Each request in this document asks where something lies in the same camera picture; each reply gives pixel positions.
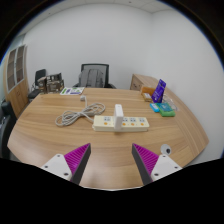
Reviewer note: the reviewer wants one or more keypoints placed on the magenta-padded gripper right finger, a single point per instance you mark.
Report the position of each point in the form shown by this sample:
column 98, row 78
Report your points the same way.
column 165, row 165

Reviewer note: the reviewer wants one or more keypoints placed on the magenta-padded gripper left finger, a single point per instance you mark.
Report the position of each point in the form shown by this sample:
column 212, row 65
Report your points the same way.
column 58, row 165

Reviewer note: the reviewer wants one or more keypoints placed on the white charger block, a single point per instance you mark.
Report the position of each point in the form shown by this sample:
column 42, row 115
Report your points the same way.
column 118, row 116

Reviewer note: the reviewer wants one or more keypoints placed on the small white round gadget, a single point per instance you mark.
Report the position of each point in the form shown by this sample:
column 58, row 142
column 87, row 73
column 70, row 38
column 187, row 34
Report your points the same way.
column 165, row 149

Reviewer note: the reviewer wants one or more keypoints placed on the cream power strip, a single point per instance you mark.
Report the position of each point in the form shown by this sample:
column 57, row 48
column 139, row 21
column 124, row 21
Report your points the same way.
column 135, row 123

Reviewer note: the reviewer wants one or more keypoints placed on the teal flat packet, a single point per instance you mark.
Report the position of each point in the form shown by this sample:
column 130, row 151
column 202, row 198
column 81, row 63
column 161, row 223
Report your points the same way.
column 164, row 107

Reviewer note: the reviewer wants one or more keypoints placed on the small blue packet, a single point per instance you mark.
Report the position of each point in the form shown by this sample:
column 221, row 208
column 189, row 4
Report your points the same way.
column 154, row 107

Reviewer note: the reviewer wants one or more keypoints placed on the black sofa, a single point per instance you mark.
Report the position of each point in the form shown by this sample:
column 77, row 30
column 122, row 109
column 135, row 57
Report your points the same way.
column 6, row 126

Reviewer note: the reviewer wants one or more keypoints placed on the small tan box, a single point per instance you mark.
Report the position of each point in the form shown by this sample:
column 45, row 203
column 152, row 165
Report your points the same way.
column 147, row 97

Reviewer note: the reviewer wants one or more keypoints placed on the white printed leaflet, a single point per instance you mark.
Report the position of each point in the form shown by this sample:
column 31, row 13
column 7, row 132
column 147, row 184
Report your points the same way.
column 71, row 91

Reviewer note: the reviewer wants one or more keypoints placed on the wooden glass-door cabinet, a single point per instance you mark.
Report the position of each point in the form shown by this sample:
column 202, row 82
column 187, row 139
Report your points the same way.
column 20, row 96

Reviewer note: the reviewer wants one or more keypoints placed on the dark cardboard boxes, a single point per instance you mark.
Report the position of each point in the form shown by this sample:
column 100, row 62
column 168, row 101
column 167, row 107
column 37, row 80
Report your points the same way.
column 53, row 85

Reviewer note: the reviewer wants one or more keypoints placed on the wooden side desk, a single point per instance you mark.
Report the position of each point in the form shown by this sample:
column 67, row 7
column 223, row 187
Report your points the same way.
column 140, row 80

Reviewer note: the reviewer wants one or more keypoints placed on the grey backpack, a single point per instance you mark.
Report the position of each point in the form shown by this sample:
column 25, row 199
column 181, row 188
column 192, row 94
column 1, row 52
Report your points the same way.
column 90, row 78

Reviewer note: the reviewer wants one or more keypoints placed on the small black chair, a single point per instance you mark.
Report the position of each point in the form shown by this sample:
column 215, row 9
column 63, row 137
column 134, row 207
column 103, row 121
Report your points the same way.
column 40, row 74

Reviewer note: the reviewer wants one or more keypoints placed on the black mesh office chair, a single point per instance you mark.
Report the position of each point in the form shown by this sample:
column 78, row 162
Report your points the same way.
column 104, row 68

